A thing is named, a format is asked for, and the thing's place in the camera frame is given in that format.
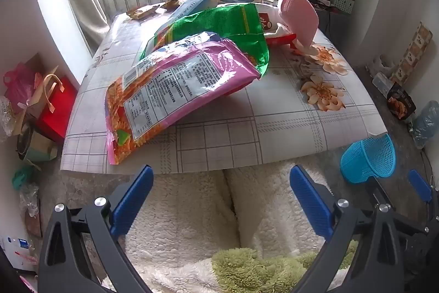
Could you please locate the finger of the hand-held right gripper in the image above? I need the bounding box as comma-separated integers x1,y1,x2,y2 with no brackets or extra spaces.
407,169,439,211
365,176,395,211

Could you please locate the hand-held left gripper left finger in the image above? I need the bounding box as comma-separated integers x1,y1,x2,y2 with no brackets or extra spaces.
38,164,155,293

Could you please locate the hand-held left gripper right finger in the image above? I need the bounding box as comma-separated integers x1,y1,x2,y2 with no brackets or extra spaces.
289,165,405,293

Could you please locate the blue plastic basket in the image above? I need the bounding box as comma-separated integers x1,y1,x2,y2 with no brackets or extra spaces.
340,133,396,184

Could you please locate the pink orange snack bag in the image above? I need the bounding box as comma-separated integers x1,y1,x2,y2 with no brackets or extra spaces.
105,32,262,165

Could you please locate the red plastic wrapper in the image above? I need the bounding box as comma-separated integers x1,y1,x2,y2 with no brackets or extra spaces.
264,34,297,50

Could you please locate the large green snack bag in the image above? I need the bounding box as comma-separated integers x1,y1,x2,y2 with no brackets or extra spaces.
139,3,271,77

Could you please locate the light blue packet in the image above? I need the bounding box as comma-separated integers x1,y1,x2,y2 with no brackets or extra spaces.
156,0,213,36

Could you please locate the grey blue plastic bag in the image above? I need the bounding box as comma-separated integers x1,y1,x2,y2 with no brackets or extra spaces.
412,101,439,149

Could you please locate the dark food package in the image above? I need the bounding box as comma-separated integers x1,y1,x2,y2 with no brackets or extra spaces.
387,82,417,122

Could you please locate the green fleece robe trim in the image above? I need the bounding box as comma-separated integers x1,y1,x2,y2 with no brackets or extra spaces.
211,247,357,293

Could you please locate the floral plastic tablecloth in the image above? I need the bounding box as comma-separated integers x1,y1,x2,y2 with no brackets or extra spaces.
61,10,388,174

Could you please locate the clear plastic container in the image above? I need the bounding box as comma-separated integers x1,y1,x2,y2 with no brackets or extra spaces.
372,71,395,94

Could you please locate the green plastic bag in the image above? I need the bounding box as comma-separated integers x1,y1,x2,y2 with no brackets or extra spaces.
12,164,36,191

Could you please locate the round paper tub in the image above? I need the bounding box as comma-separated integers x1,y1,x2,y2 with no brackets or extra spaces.
17,123,59,163

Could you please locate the white plastic bag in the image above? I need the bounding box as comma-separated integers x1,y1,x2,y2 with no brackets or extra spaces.
365,54,395,74

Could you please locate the patterned flat box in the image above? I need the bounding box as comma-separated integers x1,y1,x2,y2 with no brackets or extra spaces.
391,22,433,88

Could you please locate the paper gift bag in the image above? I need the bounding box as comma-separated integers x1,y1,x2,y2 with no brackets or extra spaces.
21,73,66,136

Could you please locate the clear plastic bag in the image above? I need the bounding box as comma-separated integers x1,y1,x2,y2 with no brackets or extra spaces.
0,96,21,143

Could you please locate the pink plastic bag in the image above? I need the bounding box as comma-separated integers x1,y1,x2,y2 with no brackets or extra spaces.
3,62,36,113

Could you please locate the orange red snack packet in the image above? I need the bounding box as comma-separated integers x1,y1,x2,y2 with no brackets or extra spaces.
126,4,160,21

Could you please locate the white perforated box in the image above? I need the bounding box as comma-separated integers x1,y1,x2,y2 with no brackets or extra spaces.
334,0,355,14

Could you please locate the black cable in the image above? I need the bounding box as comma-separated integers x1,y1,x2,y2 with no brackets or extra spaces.
320,10,333,36

